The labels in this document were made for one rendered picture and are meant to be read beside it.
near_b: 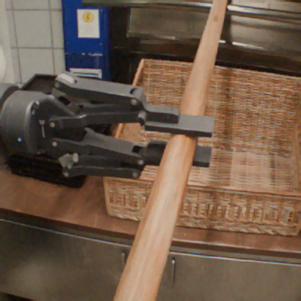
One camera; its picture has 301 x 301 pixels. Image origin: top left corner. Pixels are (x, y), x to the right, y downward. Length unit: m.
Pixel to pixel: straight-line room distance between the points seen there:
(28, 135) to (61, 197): 0.89
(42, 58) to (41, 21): 0.15
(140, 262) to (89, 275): 1.14
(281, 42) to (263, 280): 0.75
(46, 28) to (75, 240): 0.75
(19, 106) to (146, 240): 0.24
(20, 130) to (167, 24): 1.05
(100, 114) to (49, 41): 1.20
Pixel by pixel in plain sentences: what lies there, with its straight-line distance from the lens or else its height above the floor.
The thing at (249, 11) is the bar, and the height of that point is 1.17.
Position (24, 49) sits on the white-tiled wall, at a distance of 1.75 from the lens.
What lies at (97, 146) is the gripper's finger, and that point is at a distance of 0.53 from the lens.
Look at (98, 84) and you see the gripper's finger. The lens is 0.50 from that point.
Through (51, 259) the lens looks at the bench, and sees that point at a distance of 1.50.
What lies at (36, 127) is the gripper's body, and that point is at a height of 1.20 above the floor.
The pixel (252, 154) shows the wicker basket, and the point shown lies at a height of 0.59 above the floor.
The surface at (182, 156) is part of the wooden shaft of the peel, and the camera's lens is 0.46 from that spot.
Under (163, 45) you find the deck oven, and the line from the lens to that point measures 1.56.
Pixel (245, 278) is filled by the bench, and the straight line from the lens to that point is 1.36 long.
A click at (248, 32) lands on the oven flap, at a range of 1.50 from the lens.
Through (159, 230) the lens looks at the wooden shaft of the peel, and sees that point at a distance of 0.38.
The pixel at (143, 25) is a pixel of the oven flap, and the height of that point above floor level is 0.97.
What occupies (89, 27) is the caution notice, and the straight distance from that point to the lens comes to 1.57.
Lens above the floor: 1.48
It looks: 35 degrees down
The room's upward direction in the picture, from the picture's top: straight up
